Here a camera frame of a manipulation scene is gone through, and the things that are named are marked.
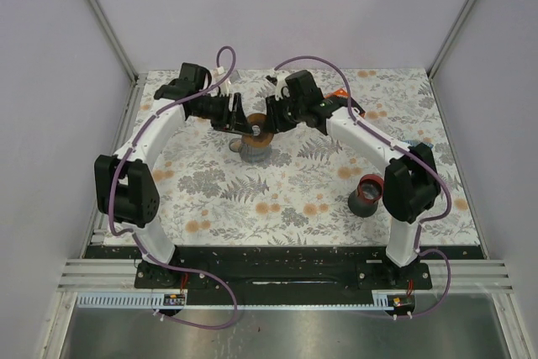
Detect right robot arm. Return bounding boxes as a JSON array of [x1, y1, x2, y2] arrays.
[[262, 70, 440, 288]]

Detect wooden dripper ring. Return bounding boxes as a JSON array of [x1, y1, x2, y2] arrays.
[[241, 113, 275, 150]]

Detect blue ribbed dripper holder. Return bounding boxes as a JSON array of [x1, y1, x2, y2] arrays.
[[405, 140, 434, 149]]

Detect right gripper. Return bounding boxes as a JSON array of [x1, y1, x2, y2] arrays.
[[263, 92, 305, 135]]

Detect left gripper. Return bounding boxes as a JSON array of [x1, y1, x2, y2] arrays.
[[191, 92, 253, 135]]

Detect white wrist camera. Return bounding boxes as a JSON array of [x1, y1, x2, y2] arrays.
[[212, 66, 240, 97], [266, 74, 288, 100]]

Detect floral patterned table mat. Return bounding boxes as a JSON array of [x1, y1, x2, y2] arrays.
[[102, 67, 480, 247]]

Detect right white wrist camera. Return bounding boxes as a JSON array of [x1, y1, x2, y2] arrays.
[[266, 74, 288, 100]]

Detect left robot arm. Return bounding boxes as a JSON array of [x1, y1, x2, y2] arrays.
[[94, 63, 253, 288]]

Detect grey glass carafe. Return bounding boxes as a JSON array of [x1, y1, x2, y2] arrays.
[[229, 138, 272, 164]]

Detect aluminium frame rail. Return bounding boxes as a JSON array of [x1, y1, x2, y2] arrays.
[[85, 0, 139, 83]]

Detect dark grey red-rimmed cup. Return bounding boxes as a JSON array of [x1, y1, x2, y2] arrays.
[[347, 174, 384, 218]]

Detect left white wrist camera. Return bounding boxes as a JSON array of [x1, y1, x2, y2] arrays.
[[212, 66, 240, 97]]

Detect orange coffee filter box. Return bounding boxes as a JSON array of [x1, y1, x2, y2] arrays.
[[324, 87, 366, 118]]

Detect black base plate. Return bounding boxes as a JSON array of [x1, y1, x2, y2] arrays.
[[134, 244, 432, 291]]

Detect white slotted cable duct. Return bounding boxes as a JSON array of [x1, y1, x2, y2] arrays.
[[76, 292, 187, 310]]

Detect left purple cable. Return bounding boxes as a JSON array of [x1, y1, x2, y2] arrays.
[[107, 45, 240, 328]]

